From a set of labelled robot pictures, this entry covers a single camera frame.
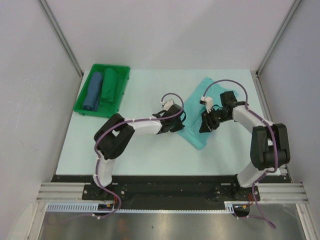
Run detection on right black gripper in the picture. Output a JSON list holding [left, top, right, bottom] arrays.
[[199, 107, 231, 133]]

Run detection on teal t shirt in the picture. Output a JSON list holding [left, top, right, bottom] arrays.
[[177, 77, 228, 150]]

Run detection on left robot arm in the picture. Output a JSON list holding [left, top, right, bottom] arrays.
[[93, 103, 187, 200]]

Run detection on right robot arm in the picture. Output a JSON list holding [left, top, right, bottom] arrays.
[[199, 91, 291, 201]]

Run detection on rolled dark green t shirt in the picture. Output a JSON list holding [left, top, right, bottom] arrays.
[[100, 68, 117, 105]]

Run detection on rolled blue t shirt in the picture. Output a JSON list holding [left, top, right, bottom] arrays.
[[82, 71, 103, 112]]

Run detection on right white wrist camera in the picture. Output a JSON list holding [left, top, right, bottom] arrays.
[[199, 96, 214, 113]]

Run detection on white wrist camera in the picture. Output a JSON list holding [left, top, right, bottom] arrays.
[[199, 96, 214, 113], [160, 99, 175, 111]]

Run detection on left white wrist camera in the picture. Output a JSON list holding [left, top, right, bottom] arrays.
[[160, 99, 175, 111]]

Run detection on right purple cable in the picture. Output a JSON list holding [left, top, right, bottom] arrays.
[[201, 79, 281, 230]]

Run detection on purple cable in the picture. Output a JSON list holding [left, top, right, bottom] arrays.
[[201, 79, 281, 230], [44, 92, 185, 223]]

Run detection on right aluminium frame post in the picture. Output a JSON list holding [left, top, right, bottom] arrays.
[[256, 0, 304, 76]]

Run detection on aluminium frame post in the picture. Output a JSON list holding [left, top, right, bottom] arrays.
[[37, 0, 84, 77], [256, 0, 304, 76]]

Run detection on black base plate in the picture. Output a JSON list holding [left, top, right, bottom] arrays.
[[51, 174, 291, 202]]

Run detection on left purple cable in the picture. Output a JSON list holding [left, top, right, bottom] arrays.
[[44, 92, 185, 223]]

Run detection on aluminium front rail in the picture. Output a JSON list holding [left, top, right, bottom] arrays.
[[36, 182, 309, 204]]

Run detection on white slotted cable duct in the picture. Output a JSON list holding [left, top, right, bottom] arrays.
[[46, 202, 235, 214]]

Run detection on left aluminium frame post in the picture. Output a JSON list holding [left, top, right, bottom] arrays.
[[37, 0, 84, 77]]

